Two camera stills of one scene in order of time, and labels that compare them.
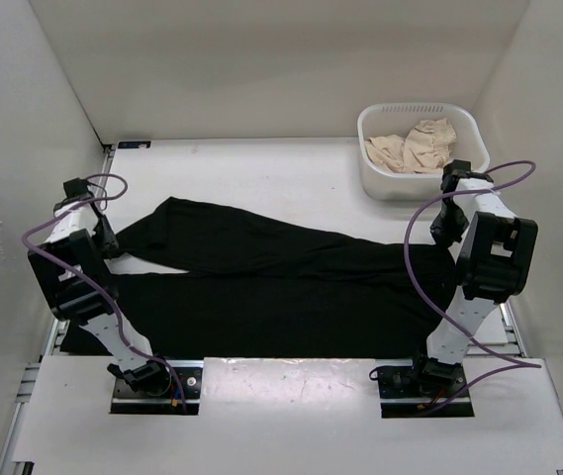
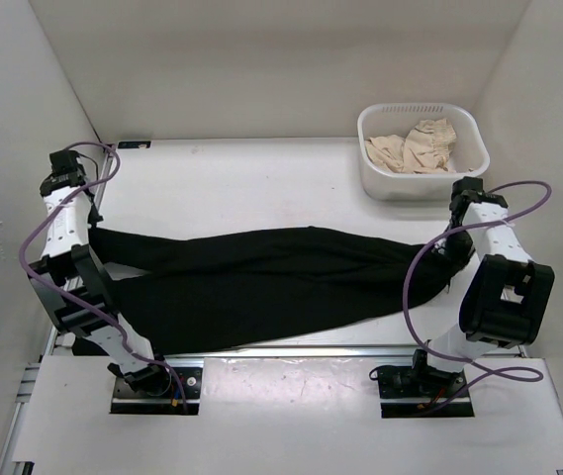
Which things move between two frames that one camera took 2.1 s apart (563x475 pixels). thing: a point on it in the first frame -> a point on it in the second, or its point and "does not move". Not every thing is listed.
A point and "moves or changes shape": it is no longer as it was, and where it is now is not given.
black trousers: (247, 289) moves or changes shape
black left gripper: (109, 242) -> (93, 216)
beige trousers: (423, 149) does not move
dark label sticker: (135, 144) does not move
